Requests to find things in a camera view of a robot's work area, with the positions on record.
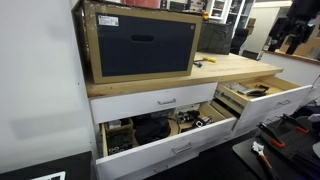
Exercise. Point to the shallow white wooden drawer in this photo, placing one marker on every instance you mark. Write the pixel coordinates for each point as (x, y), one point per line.
(133, 105)
(266, 103)

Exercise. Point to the white shelving unit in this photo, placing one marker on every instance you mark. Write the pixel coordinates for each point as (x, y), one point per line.
(233, 10)

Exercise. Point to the black orange bar clamp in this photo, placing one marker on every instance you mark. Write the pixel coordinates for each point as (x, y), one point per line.
(290, 120)
(266, 131)

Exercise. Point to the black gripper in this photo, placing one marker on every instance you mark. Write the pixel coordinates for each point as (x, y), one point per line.
(295, 30)

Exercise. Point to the deep white wooden drawer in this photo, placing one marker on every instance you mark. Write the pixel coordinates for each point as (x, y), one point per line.
(253, 125)
(150, 156)

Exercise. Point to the black office chair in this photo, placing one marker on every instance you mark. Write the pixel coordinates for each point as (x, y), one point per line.
(239, 38)

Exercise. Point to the large brown cardboard box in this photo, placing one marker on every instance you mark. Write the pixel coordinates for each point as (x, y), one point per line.
(143, 46)

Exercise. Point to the small brown cardboard box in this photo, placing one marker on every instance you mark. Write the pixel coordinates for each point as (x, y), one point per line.
(251, 25)

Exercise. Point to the open cardboard tray box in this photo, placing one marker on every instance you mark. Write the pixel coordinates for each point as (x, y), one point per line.
(120, 128)

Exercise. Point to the black camera gear pile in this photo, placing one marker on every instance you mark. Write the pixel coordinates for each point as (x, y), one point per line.
(191, 116)

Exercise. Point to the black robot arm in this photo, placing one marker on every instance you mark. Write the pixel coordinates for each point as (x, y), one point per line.
(305, 8)

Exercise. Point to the plain brown cardboard box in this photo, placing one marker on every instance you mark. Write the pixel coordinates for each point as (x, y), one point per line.
(311, 48)

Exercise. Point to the white counter with wood top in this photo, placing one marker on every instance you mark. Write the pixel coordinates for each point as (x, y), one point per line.
(290, 68)

